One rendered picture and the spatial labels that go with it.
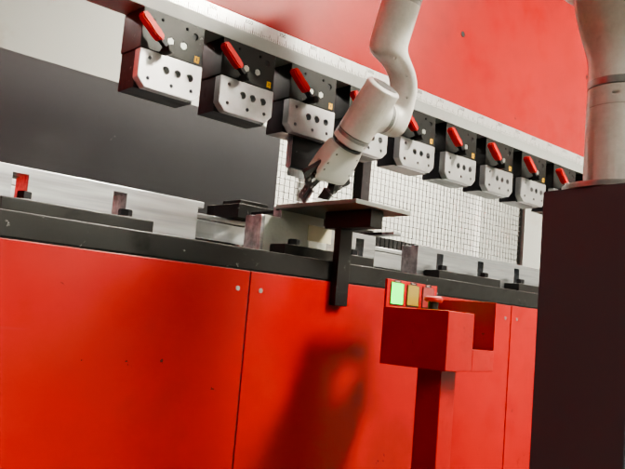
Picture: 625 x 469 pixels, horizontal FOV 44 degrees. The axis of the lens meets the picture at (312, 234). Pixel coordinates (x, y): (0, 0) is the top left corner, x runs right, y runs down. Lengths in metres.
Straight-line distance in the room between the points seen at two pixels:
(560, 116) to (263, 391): 1.61
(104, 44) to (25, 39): 0.43
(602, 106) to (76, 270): 0.95
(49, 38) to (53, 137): 2.43
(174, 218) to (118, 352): 0.34
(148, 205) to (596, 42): 0.90
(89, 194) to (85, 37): 3.07
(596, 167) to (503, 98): 1.16
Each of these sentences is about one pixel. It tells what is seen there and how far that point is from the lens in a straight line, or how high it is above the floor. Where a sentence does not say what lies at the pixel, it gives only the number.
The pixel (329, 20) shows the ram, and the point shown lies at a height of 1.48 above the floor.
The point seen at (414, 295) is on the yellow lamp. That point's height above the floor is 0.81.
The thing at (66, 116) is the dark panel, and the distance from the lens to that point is 2.13.
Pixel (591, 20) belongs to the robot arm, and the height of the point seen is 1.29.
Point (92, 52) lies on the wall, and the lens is 4.56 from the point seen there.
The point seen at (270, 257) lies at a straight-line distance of 1.62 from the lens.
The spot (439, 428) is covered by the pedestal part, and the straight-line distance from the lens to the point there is 1.66.
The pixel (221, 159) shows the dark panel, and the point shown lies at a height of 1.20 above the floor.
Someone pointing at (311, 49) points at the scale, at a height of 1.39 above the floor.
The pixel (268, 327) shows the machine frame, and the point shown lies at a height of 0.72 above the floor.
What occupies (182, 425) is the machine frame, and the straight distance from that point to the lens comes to 1.53.
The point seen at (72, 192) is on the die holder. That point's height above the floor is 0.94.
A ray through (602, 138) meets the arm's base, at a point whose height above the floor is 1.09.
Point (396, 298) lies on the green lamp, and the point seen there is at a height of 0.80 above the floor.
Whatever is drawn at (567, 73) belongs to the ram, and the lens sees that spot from 2.91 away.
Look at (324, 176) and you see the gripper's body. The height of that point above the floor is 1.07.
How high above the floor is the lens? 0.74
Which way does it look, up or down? 6 degrees up
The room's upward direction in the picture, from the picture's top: 5 degrees clockwise
